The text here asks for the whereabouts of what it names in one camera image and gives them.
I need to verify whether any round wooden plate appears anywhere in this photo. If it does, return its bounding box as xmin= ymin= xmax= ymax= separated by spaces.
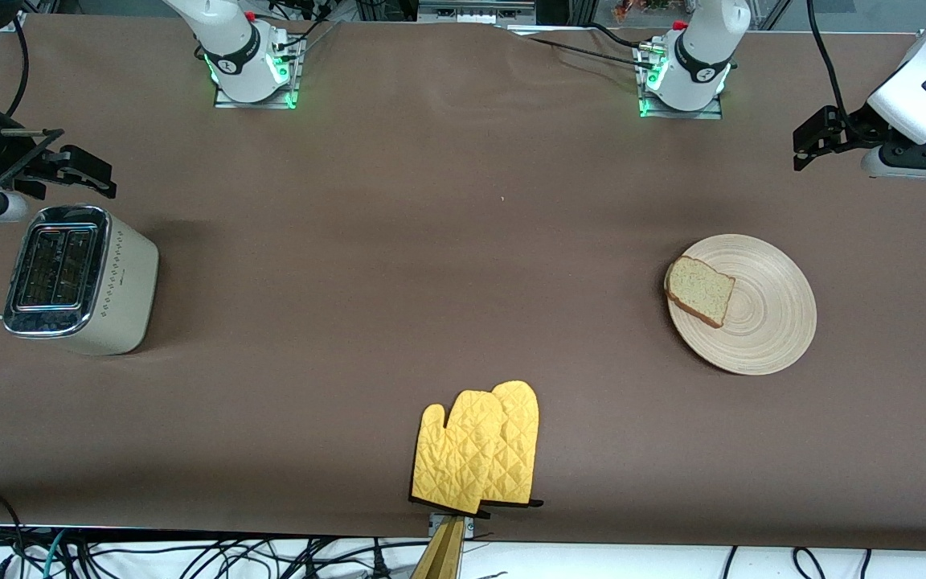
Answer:
xmin=664 ymin=234 xmax=817 ymax=376

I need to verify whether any bread slice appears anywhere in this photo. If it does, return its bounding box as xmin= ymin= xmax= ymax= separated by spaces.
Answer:
xmin=666 ymin=256 xmax=736 ymax=329

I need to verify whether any cream and chrome toaster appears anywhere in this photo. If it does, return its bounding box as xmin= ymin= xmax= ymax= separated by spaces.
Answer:
xmin=3 ymin=205 xmax=160 ymax=356

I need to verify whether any yellow quilted oven mitt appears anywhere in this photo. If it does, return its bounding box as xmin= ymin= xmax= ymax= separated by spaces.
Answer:
xmin=412 ymin=391 xmax=506 ymax=515
xmin=479 ymin=380 xmax=544 ymax=507

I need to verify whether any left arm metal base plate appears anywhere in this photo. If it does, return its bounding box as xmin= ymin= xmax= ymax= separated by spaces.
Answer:
xmin=636 ymin=40 xmax=725 ymax=120

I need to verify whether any black base power cable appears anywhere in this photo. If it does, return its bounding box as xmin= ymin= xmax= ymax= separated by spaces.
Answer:
xmin=511 ymin=24 xmax=661 ymax=67

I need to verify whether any black cable bundle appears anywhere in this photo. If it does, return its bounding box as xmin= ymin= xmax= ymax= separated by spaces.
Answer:
xmin=270 ymin=0 xmax=343 ymax=49

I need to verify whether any aluminium frame rail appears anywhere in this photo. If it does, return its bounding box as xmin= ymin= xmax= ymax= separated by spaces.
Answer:
xmin=417 ymin=0 xmax=536 ymax=25

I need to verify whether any teal cable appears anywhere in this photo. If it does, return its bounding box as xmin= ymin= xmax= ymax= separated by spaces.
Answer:
xmin=43 ymin=529 xmax=68 ymax=579

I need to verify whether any small metal clamp bracket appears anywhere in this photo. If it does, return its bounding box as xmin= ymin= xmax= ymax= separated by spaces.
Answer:
xmin=428 ymin=513 xmax=476 ymax=540

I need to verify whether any brass camera post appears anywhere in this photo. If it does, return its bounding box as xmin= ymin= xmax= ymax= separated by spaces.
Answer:
xmin=411 ymin=516 xmax=464 ymax=579

